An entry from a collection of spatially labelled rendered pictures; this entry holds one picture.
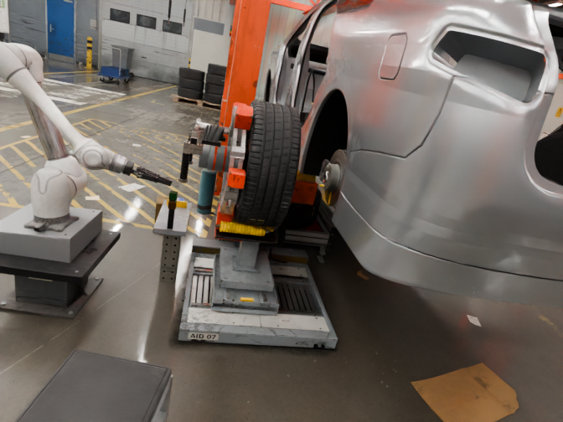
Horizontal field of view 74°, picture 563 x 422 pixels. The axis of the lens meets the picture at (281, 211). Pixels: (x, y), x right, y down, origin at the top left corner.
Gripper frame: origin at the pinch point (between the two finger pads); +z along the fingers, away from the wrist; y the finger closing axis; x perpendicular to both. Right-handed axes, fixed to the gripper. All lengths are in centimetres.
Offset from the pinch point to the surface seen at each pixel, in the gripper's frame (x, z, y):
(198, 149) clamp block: -25.3, 7.6, -14.1
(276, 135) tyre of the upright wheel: -48, 37, -22
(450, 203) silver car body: -59, 68, -106
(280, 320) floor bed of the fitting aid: 42, 82, -31
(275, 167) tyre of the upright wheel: -35, 41, -30
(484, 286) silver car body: -40, 97, -108
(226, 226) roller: 8.4, 37.2, -10.5
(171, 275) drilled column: 61, 25, 14
